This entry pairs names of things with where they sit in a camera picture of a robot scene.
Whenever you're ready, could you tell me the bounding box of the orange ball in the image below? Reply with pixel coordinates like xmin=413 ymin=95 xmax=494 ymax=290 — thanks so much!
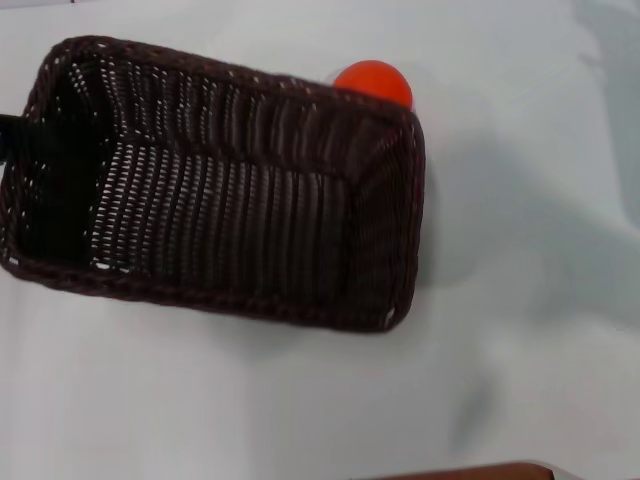
xmin=331 ymin=59 xmax=414 ymax=111

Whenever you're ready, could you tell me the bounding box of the brown wooden edge strip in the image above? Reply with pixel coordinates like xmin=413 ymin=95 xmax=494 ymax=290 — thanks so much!
xmin=398 ymin=460 xmax=556 ymax=480

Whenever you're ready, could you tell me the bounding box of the dark brown woven basket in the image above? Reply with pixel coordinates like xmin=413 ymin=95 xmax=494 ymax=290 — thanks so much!
xmin=0 ymin=34 xmax=426 ymax=335

